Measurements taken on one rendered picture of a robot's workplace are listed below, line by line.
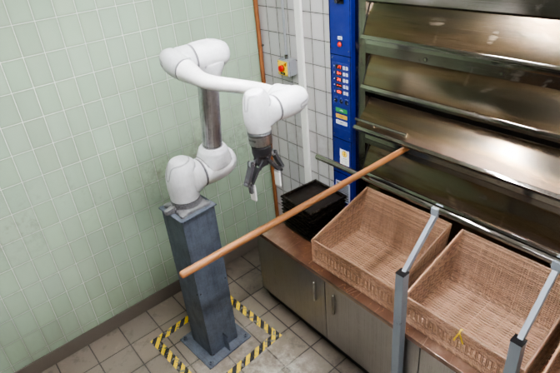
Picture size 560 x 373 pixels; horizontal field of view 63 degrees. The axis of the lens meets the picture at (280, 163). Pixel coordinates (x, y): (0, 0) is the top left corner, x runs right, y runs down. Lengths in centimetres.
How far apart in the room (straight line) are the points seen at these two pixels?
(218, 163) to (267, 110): 79
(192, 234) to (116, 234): 71
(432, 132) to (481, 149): 25
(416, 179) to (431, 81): 55
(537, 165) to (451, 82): 51
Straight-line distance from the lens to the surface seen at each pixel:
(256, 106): 162
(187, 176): 230
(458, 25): 217
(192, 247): 247
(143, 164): 289
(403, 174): 258
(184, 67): 197
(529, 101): 211
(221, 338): 298
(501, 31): 209
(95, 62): 264
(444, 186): 246
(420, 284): 232
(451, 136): 230
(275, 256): 287
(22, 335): 316
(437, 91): 228
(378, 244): 274
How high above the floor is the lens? 230
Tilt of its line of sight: 28 degrees down
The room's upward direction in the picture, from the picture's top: 5 degrees counter-clockwise
